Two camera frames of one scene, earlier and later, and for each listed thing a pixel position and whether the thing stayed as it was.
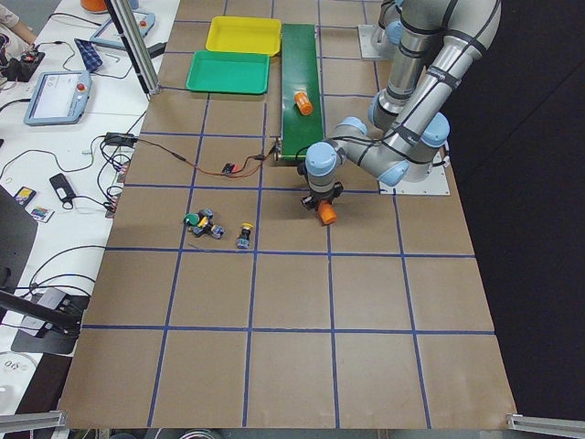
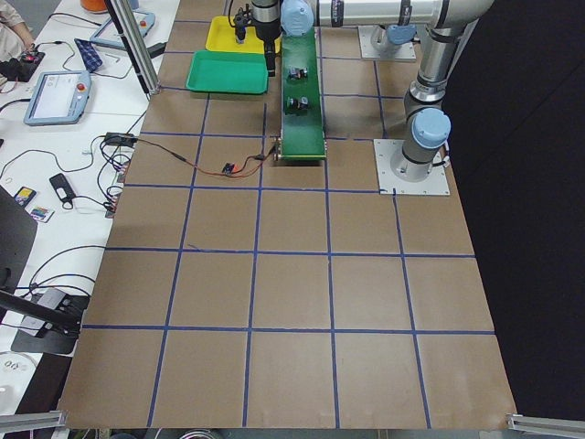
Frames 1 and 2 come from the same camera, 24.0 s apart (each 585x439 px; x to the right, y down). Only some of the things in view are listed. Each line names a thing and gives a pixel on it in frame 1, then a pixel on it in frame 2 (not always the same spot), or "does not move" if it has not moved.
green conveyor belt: x=300 y=72 does not move
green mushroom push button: x=217 y=231 → x=298 y=102
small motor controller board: x=228 y=168 does not move
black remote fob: x=62 y=187 does not move
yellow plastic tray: x=246 y=35 does not move
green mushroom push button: x=193 y=219 → x=297 y=72
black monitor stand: x=52 y=321 does not move
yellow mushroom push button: x=243 y=241 → x=240 y=32
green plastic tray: x=228 y=71 does not move
